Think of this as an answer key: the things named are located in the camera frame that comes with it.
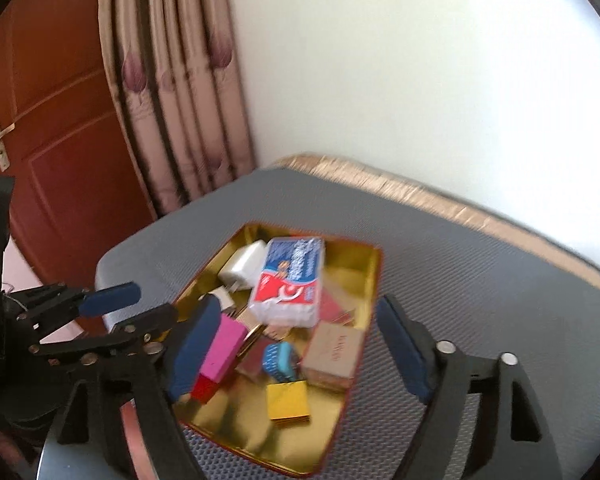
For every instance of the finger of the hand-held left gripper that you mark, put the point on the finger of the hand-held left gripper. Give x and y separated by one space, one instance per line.
110 299
130 332

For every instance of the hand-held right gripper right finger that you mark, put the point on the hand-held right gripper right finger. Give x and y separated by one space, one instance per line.
405 355

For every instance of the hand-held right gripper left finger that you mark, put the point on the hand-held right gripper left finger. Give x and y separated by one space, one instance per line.
195 350

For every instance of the white and pink small box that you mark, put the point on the white and pink small box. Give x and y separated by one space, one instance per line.
222 350

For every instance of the red rectangular box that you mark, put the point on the red rectangular box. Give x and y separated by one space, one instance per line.
203 390

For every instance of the gold rectangular box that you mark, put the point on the gold rectangular box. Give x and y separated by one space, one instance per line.
252 332

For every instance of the brown cardboard box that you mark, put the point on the brown cardboard box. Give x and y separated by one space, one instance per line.
332 355

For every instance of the white charger plug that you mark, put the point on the white charger plug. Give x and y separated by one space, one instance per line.
240 265

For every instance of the yellow striped cube box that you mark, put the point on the yellow striped cube box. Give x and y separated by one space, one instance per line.
287 402

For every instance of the red and gold tin box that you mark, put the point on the red and gold tin box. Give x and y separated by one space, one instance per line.
260 440

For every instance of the clear floss pick box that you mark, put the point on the clear floss pick box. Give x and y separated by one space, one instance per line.
290 280

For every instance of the grey honeycomb mat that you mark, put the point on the grey honeycomb mat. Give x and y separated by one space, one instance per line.
455 285

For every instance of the brown wooden door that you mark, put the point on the brown wooden door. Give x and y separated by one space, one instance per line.
55 135

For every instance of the beige patterned curtain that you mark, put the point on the beige patterned curtain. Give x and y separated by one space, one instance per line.
180 85

